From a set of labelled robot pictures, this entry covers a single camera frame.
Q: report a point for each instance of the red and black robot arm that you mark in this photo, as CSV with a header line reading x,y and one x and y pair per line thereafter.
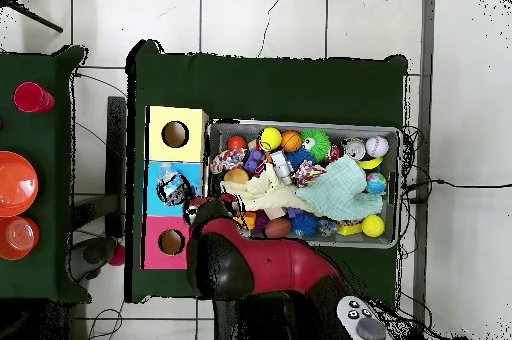
x,y
280,264

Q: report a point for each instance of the cream waffle cloth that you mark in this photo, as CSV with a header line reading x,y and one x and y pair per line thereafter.
x,y
264,194

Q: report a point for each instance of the smooth yellow ball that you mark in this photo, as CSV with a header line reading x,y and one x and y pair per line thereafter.
x,y
270,139

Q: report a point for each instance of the orange plastic bowl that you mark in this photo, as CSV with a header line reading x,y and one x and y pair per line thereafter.
x,y
16,184

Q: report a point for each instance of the grey device with red knob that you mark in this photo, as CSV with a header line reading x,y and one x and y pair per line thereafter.
x,y
92,254

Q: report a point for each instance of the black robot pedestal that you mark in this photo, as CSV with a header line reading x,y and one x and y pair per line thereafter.
x,y
240,324

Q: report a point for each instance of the wooden box with three holes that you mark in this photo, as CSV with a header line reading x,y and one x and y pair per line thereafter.
x,y
188,148

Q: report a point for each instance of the crushed clear plastic bottle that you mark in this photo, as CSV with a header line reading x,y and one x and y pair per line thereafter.
x,y
171,186

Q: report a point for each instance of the white baseball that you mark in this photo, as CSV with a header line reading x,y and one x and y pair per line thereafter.
x,y
376,146

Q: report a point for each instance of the black rod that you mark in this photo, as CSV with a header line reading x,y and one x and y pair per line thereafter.
x,y
36,16

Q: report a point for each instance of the small orange basketball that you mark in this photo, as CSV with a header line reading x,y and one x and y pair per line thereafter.
x,y
292,141

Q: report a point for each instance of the orange plastic cup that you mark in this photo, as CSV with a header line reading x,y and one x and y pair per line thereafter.
x,y
18,238

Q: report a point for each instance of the mint green waffle cloth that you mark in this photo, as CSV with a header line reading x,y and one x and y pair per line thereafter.
x,y
336,188

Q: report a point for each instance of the red-orange ball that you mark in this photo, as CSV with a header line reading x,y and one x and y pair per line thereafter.
x,y
236,142

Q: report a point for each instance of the yellow ball with seam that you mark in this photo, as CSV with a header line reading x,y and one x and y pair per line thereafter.
x,y
373,226

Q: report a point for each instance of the red plastic cup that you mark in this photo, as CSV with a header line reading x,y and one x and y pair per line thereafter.
x,y
32,96

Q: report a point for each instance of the green spiky toy with eyes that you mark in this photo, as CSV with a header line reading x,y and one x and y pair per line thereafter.
x,y
318,144

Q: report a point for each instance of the silver drink can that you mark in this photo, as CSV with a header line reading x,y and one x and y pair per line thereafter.
x,y
354,149

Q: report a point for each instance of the globe print ball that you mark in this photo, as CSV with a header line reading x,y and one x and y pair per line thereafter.
x,y
376,183

